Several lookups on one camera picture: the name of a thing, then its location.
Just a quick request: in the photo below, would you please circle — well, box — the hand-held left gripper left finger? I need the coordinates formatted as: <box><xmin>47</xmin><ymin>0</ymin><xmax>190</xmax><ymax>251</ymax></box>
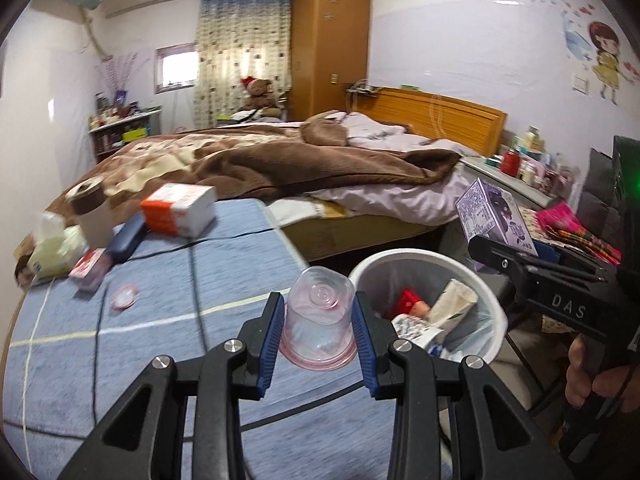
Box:
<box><xmin>56</xmin><ymin>291</ymin><xmax>286</xmax><ymax>480</ymax></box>

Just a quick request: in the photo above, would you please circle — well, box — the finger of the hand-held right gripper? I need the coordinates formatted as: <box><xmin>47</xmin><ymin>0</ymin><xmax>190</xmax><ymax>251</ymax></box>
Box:
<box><xmin>467</xmin><ymin>236</ymin><xmax>621</xmax><ymax>283</ymax></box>

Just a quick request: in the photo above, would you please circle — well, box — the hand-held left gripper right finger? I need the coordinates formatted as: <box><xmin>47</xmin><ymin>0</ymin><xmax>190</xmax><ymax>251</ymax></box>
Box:
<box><xmin>351</xmin><ymin>292</ymin><xmax>576</xmax><ymax>480</ymax></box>

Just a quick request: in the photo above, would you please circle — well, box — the small purple box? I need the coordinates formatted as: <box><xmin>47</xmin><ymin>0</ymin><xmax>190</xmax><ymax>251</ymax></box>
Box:
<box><xmin>455</xmin><ymin>178</ymin><xmax>540</xmax><ymax>258</ymax></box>

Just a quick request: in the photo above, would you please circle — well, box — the clear plastic cup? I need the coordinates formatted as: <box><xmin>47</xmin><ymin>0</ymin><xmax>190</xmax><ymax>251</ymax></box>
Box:
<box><xmin>279</xmin><ymin>266</ymin><xmax>358</xmax><ymax>372</ymax></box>

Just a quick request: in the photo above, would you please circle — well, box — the white trash bin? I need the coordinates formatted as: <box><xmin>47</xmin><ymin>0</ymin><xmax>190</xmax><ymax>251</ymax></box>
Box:
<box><xmin>347</xmin><ymin>249</ymin><xmax>510</xmax><ymax>366</ymax></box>

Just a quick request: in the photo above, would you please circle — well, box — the person's right hand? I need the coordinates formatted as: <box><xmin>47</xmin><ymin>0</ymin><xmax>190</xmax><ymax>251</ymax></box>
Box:
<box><xmin>565</xmin><ymin>332</ymin><xmax>640</xmax><ymax>411</ymax></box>

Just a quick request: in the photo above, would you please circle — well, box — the pink patterned cloth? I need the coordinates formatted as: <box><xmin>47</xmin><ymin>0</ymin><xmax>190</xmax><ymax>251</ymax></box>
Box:
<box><xmin>520</xmin><ymin>202</ymin><xmax>623</xmax><ymax>266</ymax></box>

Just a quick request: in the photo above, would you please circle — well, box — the grey nightstand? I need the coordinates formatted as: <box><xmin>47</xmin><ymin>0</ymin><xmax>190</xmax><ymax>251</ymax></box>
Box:
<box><xmin>460</xmin><ymin>155</ymin><xmax>566</xmax><ymax>211</ymax></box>

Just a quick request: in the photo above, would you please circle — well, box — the pink bed sheet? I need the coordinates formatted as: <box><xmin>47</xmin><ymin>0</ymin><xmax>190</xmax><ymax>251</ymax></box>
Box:
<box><xmin>300</xmin><ymin>110</ymin><xmax>486</xmax><ymax>226</ymax></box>

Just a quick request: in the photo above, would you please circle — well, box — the wooden headboard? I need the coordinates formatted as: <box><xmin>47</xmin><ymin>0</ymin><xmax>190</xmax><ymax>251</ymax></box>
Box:
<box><xmin>357</xmin><ymin>86</ymin><xmax>507</xmax><ymax>158</ymax></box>

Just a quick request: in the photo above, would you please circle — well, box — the orange white box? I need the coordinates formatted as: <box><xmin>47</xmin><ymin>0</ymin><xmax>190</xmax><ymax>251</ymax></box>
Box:
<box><xmin>140</xmin><ymin>182</ymin><xmax>217</xmax><ymax>237</ymax></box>

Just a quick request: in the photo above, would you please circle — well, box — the dark blue case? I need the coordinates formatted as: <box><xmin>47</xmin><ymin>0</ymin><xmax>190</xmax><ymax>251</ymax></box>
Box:
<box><xmin>106</xmin><ymin>211</ymin><xmax>148</xmax><ymax>264</ymax></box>

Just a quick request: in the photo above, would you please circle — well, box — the brown blanket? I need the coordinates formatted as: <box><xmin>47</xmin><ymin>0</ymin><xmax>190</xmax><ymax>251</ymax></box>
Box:
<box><xmin>45</xmin><ymin>117</ymin><xmax>461</xmax><ymax>211</ymax></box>

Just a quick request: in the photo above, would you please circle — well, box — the small white red box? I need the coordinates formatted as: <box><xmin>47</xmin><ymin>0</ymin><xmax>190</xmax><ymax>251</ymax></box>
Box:
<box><xmin>68</xmin><ymin>247</ymin><xmax>111</xmax><ymax>292</ymax></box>

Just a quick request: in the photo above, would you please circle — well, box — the beige paper cup brown sleeve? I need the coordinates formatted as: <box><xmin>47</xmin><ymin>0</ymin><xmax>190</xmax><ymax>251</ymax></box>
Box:
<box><xmin>67</xmin><ymin>178</ymin><xmax>116</xmax><ymax>251</ymax></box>

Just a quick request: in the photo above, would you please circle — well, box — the yellow tissue box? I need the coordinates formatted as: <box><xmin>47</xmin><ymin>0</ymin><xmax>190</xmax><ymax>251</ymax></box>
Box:
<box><xmin>27</xmin><ymin>211</ymin><xmax>88</xmax><ymax>281</ymax></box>

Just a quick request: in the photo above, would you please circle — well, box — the brown teddy bear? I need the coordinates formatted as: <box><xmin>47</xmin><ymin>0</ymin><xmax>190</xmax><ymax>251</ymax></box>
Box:
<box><xmin>240</xmin><ymin>75</ymin><xmax>276</xmax><ymax>111</ymax></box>

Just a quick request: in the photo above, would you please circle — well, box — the white shelf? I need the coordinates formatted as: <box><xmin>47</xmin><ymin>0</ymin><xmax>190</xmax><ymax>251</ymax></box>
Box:
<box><xmin>89</xmin><ymin>107</ymin><xmax>163</xmax><ymax>161</ymax></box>

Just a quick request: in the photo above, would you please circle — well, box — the wooden wardrobe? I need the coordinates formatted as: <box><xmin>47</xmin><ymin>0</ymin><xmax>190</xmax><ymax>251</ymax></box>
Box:
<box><xmin>289</xmin><ymin>0</ymin><xmax>373</xmax><ymax>122</ymax></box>

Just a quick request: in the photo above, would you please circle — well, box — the patterned curtain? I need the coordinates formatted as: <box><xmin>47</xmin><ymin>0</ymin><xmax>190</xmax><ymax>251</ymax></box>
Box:
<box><xmin>192</xmin><ymin>0</ymin><xmax>296</xmax><ymax>131</ymax></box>

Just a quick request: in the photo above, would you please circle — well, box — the window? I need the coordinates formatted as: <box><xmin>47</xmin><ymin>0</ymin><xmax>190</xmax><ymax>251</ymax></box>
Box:
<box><xmin>154</xmin><ymin>42</ymin><xmax>197</xmax><ymax>95</ymax></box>

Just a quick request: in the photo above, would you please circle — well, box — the purple dried flower bunch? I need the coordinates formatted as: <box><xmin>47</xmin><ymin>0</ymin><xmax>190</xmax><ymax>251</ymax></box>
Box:
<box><xmin>95</xmin><ymin>55</ymin><xmax>138</xmax><ymax>101</ymax></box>

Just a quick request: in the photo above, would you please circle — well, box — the black cable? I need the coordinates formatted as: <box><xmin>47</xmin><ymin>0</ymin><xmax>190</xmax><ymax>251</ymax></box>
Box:
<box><xmin>92</xmin><ymin>227</ymin><xmax>281</xmax><ymax>433</ymax></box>

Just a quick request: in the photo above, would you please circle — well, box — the girl wall sticker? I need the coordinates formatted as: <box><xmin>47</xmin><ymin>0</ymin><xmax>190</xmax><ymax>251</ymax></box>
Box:
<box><xmin>562</xmin><ymin>20</ymin><xmax>640</xmax><ymax>106</ymax></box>

